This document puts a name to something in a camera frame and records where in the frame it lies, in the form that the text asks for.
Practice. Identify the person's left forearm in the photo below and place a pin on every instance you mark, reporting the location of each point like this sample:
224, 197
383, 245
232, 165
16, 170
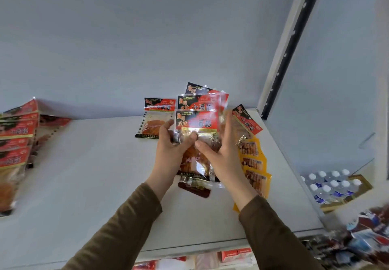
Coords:
115, 233

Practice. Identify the black red noodle snack packet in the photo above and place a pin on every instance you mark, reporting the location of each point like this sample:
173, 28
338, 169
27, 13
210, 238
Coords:
246, 121
197, 90
197, 121
155, 124
197, 104

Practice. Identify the hanging strip of black packets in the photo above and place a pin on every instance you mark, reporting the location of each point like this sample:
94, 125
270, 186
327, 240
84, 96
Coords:
358, 239

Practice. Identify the orange clear snack packet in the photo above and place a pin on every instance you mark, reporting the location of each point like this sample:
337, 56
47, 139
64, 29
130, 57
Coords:
259, 183
250, 148
255, 163

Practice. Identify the person's right forearm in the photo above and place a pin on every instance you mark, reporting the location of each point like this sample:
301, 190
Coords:
273, 239

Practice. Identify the person's left hand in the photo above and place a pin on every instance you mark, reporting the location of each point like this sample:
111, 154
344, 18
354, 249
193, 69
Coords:
167, 160

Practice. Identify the pack of water bottles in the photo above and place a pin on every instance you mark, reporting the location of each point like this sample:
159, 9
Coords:
331, 186

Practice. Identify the pile of black red snacks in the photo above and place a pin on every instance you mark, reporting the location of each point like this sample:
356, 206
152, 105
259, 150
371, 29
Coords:
15, 130

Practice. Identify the brown wooden crate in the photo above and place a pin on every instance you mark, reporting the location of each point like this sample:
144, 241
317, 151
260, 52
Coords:
361, 187

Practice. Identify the white metal shelf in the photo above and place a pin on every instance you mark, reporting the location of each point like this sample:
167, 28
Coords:
91, 172

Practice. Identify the row of dark red snacks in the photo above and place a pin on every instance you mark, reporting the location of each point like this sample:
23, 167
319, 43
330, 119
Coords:
146, 266

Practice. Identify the stack of maroon snacks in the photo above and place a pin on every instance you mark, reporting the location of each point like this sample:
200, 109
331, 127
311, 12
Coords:
196, 191

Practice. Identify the person's right hand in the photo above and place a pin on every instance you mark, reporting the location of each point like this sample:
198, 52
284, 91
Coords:
231, 166

